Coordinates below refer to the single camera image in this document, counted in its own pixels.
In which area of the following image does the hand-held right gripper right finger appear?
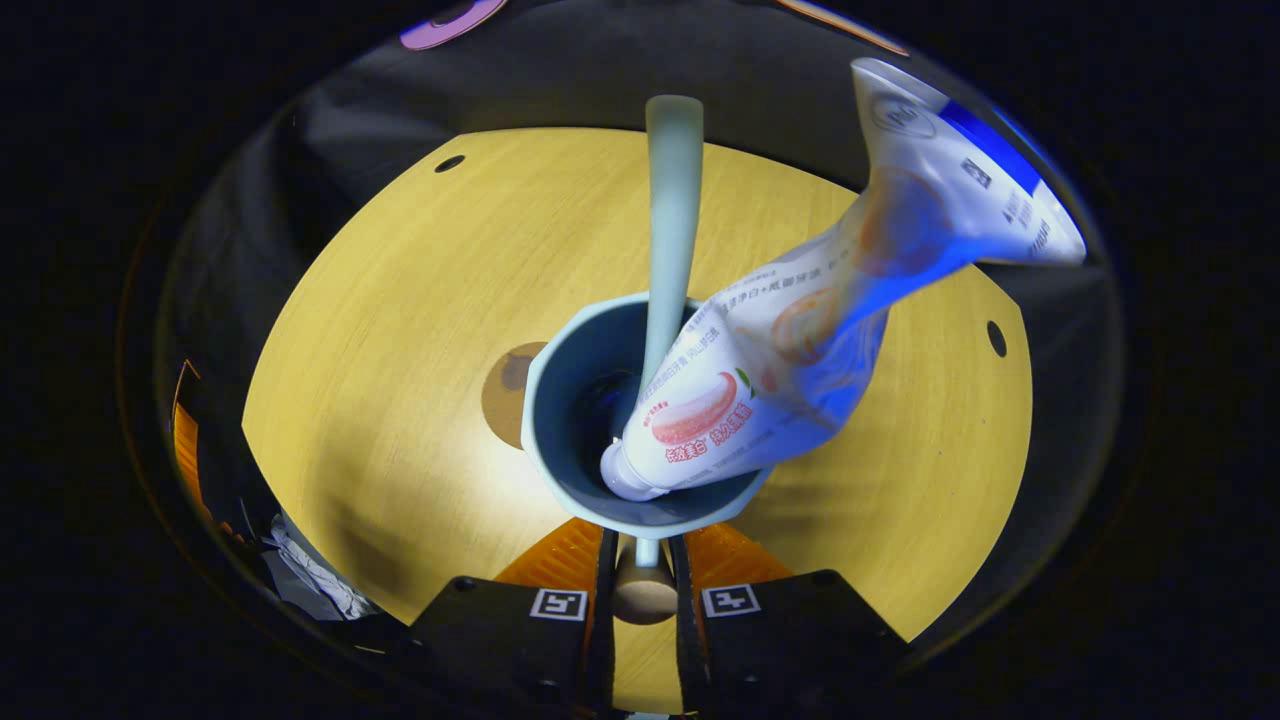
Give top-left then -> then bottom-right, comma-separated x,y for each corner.
668,521 -> 908,715

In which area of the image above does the round wooden coaster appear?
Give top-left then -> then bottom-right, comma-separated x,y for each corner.
480,341 -> 550,451

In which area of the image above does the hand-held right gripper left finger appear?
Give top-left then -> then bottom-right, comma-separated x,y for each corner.
409,518 -> 619,715

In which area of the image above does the pale blue cup wooden handle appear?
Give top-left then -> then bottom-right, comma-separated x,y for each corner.
520,291 -> 772,627

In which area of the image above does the wooden desktop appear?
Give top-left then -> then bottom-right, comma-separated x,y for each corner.
243,127 -> 1034,716

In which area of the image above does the pale green toothbrush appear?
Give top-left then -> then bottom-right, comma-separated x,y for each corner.
638,95 -> 706,403

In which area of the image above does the black backdrop cloth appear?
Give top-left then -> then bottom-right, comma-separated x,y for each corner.
155,0 -> 1126,651

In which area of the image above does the crumpled grey white cloth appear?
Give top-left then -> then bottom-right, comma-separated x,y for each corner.
263,513 -> 379,623

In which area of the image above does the white toothpaste tube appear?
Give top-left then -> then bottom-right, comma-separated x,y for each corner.
600,57 -> 1088,503

